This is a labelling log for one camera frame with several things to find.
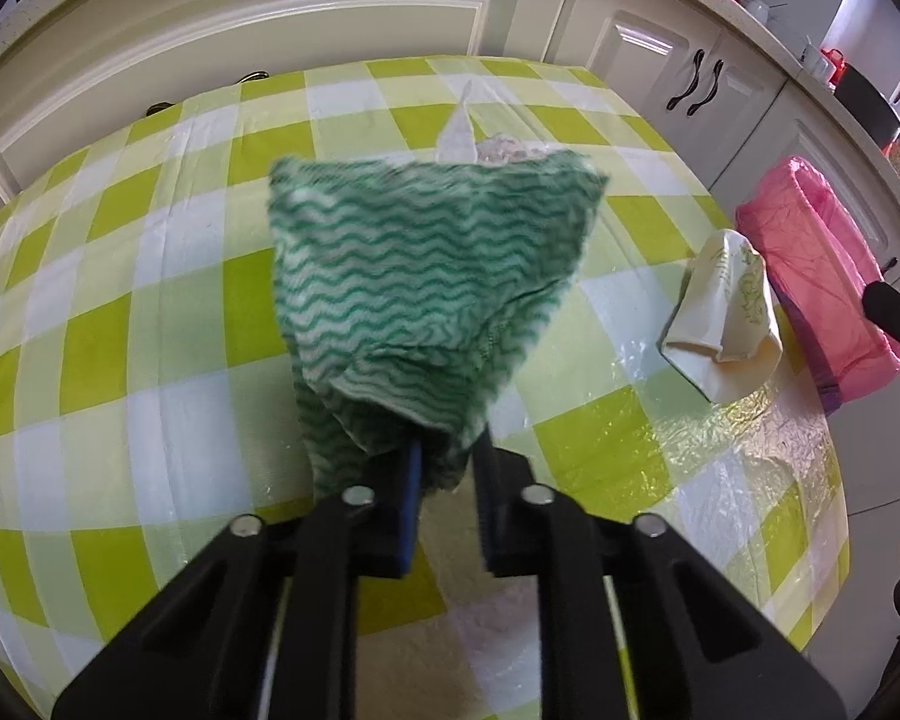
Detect large black pot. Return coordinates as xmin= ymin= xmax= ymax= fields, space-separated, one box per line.
xmin=834 ymin=64 xmax=900 ymax=151

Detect pink-lined trash bin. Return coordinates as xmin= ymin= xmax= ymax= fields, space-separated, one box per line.
xmin=735 ymin=156 xmax=900 ymax=415

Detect white printed paper wrapper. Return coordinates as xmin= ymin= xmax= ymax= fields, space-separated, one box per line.
xmin=436 ymin=82 xmax=478 ymax=164

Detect white tissue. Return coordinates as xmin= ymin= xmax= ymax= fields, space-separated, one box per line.
xmin=476 ymin=133 xmax=553 ymax=166

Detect white kitchen cabinets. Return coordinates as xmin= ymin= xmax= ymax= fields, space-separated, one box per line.
xmin=0 ymin=0 xmax=900 ymax=519

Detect green checked tablecloth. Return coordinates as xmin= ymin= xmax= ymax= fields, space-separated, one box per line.
xmin=0 ymin=57 xmax=850 ymax=713

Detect white cup with spoon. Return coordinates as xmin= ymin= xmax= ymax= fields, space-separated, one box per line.
xmin=800 ymin=39 xmax=834 ymax=83

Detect speckled white countertop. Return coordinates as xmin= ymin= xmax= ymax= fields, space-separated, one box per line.
xmin=583 ymin=0 xmax=900 ymax=220

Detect red plastic bag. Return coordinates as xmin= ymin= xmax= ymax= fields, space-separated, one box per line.
xmin=821 ymin=47 xmax=847 ymax=86

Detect green wavy cleaning cloth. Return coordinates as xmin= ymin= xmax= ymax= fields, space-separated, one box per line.
xmin=268 ymin=149 xmax=608 ymax=497

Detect black cabinet handle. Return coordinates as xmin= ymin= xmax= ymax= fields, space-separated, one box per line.
xmin=684 ymin=57 xmax=725 ymax=119
xmin=664 ymin=49 xmax=707 ymax=113

